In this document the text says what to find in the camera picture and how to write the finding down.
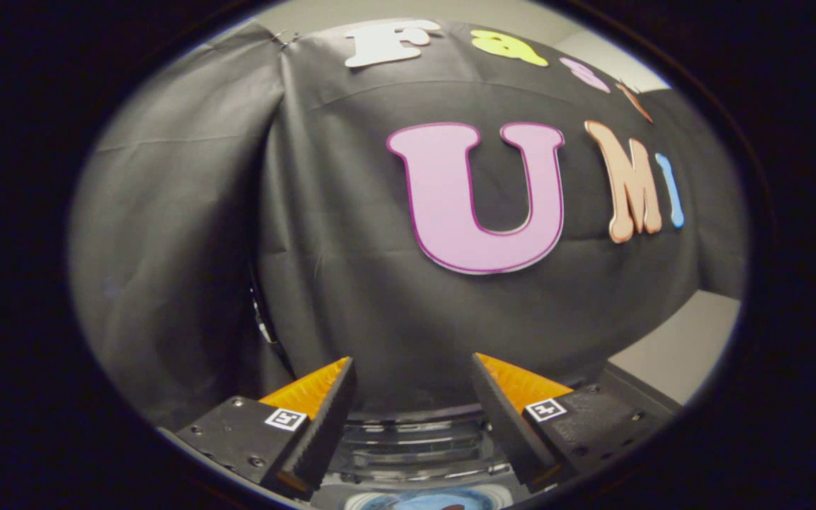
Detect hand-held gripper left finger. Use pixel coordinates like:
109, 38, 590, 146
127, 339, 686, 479
157, 356, 358, 502

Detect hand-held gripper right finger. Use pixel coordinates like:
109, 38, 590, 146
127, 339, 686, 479
470, 352, 664, 495

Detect grey washing machine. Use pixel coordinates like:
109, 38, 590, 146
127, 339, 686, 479
309, 404, 531, 510

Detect light blue shirt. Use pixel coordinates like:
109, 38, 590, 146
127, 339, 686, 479
362, 487, 515, 510

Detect black backdrop cloth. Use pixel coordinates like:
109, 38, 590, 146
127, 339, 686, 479
68, 18, 749, 429

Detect beige cabinet with dark top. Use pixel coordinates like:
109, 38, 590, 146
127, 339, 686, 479
596, 289, 743, 415

